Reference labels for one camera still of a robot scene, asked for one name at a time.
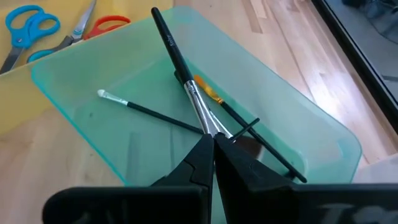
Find clear plastic bin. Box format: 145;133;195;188
353;152;398;185

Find thin white-tipped brush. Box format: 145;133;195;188
96;89;205;135

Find teal translucent plastic bin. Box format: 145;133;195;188
30;5;363;187

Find flat-head brush silver ferrule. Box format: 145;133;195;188
150;6;218;138

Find yellow translucent plastic bin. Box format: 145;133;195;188
0;0;174;138

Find light blue handled scissors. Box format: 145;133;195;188
0;4;62;75

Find round-head makeup brush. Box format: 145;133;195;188
173;70;266;160

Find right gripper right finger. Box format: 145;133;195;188
214;133;299;224

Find dark grey scissors blue pivot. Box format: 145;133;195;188
27;0;98;64

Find black aluminium table frame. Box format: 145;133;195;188
312;0;398;133

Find red handled scissors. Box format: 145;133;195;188
82;14;132;40

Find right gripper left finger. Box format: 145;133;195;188
151;133;216;224

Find orange-bristle black brush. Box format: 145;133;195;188
193;73;308;184

